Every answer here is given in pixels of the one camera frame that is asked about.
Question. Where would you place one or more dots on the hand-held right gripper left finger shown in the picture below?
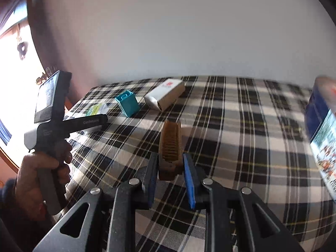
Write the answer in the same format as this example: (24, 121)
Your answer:
(151, 178)

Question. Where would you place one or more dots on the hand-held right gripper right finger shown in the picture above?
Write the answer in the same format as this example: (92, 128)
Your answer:
(189, 181)

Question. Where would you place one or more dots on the wooden brush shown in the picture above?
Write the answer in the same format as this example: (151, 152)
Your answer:
(170, 147)

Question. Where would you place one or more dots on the round printed metal tin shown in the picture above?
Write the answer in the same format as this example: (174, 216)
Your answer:
(324, 136)

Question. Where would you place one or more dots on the person's left forearm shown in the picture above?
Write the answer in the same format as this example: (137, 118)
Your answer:
(10, 215)

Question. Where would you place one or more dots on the person's left hand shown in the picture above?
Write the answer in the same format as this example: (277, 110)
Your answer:
(34, 183)

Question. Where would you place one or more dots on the brass door knob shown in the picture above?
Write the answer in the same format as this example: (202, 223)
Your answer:
(43, 77)

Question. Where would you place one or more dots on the green transparent packet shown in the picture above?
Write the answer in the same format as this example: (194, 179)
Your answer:
(97, 109)

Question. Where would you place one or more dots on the dark hanging ornament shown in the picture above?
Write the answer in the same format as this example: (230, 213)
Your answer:
(22, 50)

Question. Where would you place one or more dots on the black white plaid blanket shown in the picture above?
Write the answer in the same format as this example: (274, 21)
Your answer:
(236, 126)

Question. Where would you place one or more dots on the teal small box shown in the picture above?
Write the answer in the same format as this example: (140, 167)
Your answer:
(128, 103)

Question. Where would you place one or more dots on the white box with red label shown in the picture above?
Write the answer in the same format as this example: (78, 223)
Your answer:
(166, 93)

